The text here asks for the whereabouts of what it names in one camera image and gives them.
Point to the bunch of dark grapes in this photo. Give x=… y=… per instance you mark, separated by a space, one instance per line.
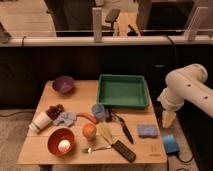
x=54 y=111

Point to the green plastic tray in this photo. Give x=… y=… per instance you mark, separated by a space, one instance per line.
x=122 y=91

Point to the white horizontal rail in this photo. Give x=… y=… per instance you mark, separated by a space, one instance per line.
x=105 y=41

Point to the black handled knife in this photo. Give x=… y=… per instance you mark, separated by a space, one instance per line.
x=124 y=127

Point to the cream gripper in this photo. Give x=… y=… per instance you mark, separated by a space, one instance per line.
x=168 y=118

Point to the blue sponge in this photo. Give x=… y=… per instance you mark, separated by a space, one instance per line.
x=147 y=131

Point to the red bowl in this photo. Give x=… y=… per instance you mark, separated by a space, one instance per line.
x=56 y=137

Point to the black remote control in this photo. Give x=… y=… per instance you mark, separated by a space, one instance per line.
x=124 y=151

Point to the blue crumpled cloth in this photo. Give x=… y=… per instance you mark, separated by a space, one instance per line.
x=66 y=119

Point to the orange fruit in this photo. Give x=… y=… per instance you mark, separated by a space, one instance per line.
x=89 y=131

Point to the small blue cup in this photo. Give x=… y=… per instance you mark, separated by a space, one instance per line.
x=98 y=111

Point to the blue box on floor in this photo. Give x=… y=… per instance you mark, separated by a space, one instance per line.
x=170 y=144

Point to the orange carrot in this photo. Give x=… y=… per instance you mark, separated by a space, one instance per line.
x=87 y=116

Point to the purple bowl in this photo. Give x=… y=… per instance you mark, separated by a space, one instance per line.
x=63 y=84

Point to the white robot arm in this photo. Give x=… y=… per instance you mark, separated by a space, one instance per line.
x=185 y=84

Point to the wooden table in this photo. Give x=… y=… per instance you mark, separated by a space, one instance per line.
x=35 y=148

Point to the white egg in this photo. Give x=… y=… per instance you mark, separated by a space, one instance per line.
x=64 y=145

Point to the silver fork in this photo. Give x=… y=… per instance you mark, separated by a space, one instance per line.
x=91 y=149

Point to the white paper cup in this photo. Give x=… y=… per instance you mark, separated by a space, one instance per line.
x=40 y=122

